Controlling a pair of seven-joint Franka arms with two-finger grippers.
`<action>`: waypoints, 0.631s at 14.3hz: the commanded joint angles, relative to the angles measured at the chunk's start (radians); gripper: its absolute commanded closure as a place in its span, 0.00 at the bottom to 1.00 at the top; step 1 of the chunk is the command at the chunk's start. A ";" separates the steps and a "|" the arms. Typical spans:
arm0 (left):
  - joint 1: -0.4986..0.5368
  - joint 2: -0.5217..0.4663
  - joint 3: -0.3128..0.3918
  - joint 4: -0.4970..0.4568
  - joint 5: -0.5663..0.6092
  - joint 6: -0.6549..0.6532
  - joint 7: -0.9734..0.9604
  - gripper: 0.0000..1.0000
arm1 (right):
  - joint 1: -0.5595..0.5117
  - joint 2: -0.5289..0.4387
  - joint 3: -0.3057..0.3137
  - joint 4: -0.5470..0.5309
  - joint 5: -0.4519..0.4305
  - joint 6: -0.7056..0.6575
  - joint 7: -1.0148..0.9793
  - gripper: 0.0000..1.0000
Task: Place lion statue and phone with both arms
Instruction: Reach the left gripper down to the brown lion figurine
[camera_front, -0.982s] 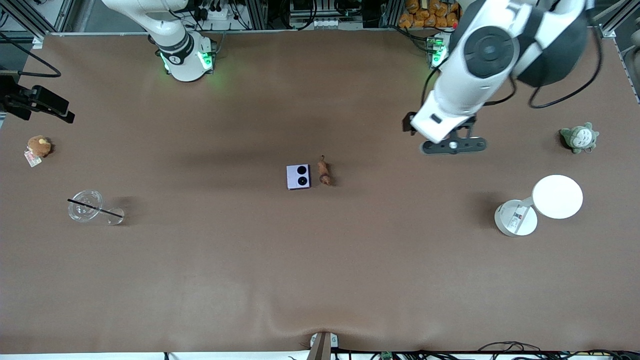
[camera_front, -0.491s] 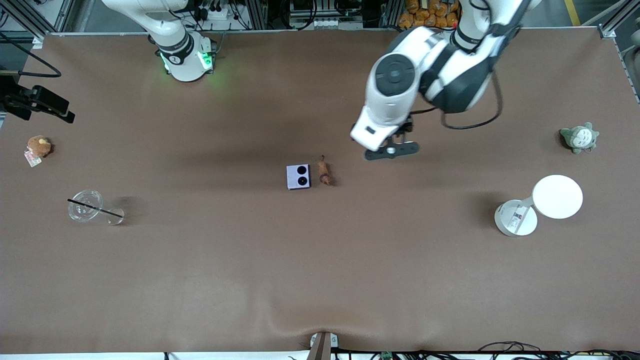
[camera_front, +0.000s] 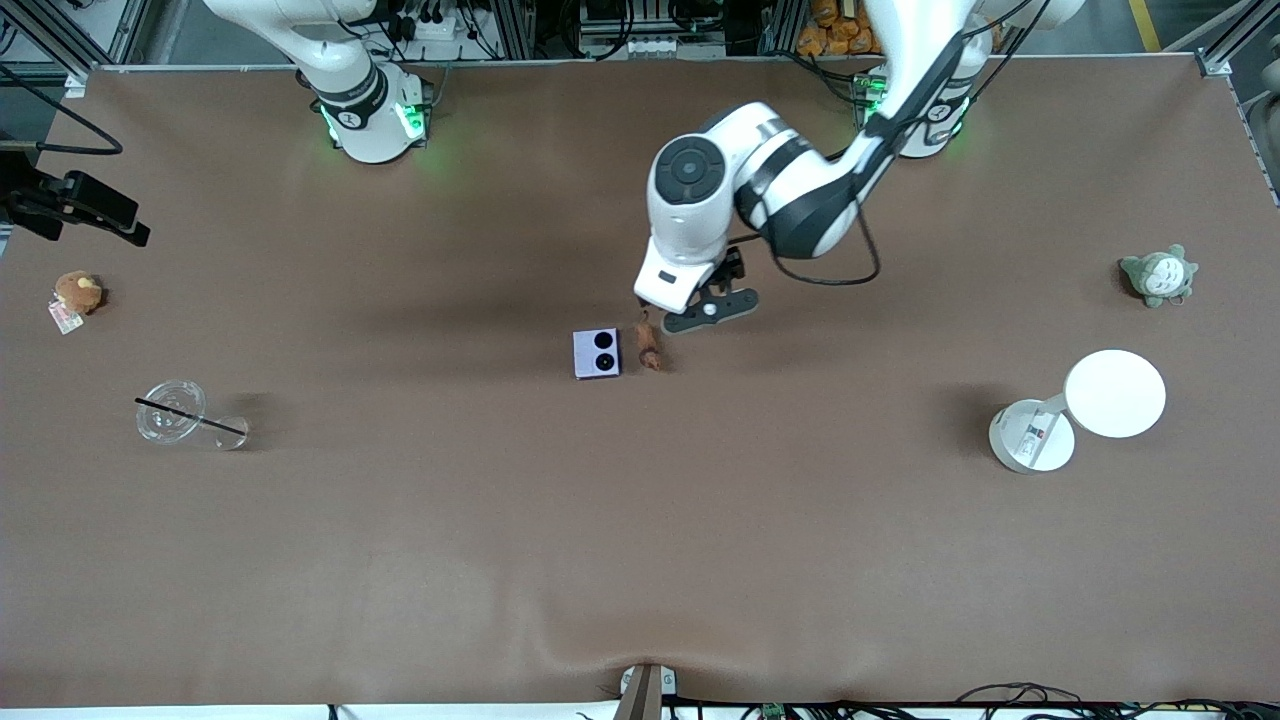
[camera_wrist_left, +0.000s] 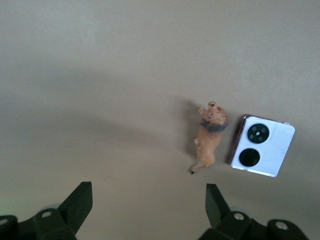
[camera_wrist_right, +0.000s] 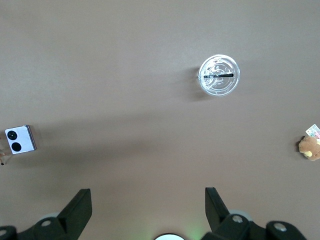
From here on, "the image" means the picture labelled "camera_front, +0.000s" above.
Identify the brown lion statue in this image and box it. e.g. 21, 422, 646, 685
635, 310, 667, 374

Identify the lilac flip phone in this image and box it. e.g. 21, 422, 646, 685
573, 328, 622, 381

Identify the brown plush toy with tag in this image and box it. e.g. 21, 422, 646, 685
48, 270, 107, 335

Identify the clear plastic cup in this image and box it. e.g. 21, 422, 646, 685
135, 378, 250, 452

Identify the black straw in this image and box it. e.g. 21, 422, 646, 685
134, 397, 248, 438

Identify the pile of orange plush toys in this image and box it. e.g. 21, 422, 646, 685
796, 0, 886, 58

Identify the white power strip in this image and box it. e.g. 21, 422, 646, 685
403, 10, 485, 43

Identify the white round desk lamp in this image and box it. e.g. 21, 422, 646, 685
988, 348, 1168, 475

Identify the grey Totoro plush toy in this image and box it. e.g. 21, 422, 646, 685
1119, 244, 1200, 309

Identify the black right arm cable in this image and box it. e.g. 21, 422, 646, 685
0, 64, 125, 157

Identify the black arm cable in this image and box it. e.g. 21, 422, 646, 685
0, 64, 125, 157
728, 0, 1051, 289

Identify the aluminium frame strut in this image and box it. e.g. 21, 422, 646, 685
1160, 0, 1280, 79
0, 0, 151, 99

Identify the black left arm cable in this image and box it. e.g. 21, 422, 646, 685
728, 0, 1051, 289

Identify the metal table edge mount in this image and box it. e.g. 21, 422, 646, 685
612, 662, 678, 720

